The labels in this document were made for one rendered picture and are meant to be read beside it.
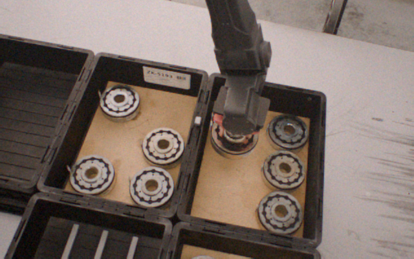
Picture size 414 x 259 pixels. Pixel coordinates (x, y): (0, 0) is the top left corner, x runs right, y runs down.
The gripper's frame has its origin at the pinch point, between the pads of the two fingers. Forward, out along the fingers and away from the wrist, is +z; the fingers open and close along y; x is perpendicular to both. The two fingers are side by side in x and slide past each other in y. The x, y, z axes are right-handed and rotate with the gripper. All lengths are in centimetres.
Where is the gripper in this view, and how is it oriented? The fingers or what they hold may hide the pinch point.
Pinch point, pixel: (236, 128)
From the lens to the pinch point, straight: 87.8
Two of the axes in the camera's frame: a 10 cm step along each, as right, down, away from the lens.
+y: 9.5, 2.9, -1.0
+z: -0.7, 5.1, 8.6
